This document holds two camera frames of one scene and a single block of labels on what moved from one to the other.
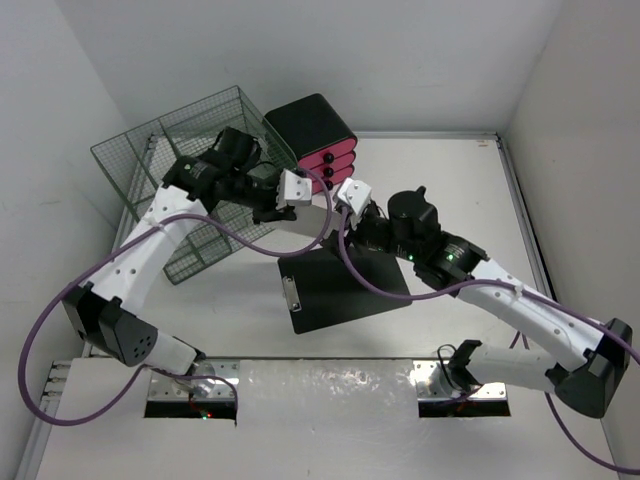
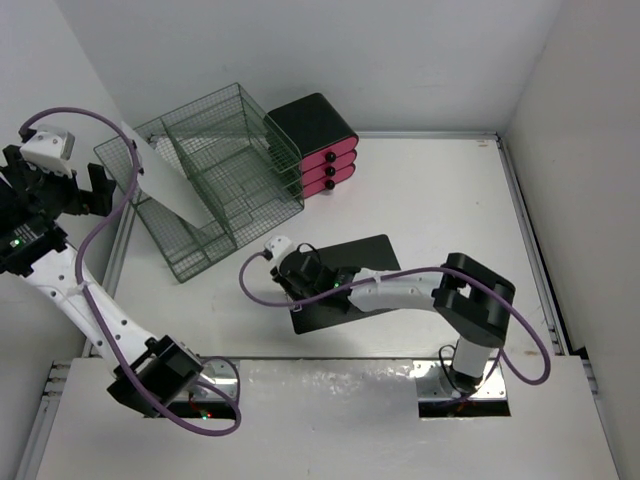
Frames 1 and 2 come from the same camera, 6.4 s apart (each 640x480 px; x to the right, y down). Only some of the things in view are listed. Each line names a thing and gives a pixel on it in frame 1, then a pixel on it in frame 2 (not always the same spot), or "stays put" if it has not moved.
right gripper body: x=374 y=232 → x=298 y=293
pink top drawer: x=329 y=153 stays put
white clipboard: x=307 y=228 → x=159 y=180
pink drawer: x=327 y=169 stays put
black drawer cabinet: x=308 y=125 stays put
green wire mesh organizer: x=132 y=168 stays put
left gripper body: x=256 y=194 → x=52 y=193
